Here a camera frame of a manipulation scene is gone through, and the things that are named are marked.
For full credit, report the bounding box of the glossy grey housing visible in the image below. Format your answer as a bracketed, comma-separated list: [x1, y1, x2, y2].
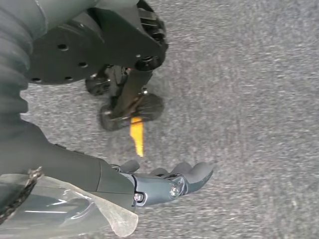
[0, 175, 111, 239]

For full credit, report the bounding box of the clear plastic film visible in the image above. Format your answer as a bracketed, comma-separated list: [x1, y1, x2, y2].
[37, 176, 139, 238]

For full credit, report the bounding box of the robot black left leg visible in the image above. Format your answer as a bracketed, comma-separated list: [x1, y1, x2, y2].
[85, 64, 130, 97]

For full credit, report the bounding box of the robot black leg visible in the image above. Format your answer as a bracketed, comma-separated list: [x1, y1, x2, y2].
[25, 0, 169, 132]
[85, 64, 130, 97]

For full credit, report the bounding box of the yellow pointed tape strip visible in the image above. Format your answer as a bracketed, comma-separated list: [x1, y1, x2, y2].
[129, 116, 145, 158]

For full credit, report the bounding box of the robot black right leg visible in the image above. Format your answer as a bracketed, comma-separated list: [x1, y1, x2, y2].
[25, 0, 169, 132]

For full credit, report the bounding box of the black braided cable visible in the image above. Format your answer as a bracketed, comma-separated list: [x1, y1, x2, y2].
[0, 166, 43, 225]

